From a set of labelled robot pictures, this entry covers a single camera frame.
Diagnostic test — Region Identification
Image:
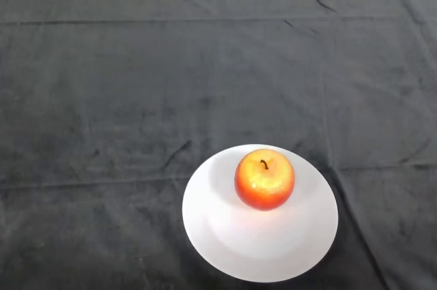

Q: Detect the red yellow apple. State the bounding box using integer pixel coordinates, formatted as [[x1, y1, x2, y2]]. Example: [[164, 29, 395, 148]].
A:
[[234, 149, 296, 212]]

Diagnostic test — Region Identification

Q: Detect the white round plate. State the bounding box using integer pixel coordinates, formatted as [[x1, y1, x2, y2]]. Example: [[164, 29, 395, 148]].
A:
[[182, 144, 339, 283]]

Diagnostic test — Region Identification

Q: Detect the black velvet cloth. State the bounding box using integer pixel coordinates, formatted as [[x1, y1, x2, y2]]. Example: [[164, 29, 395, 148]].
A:
[[0, 0, 437, 290]]

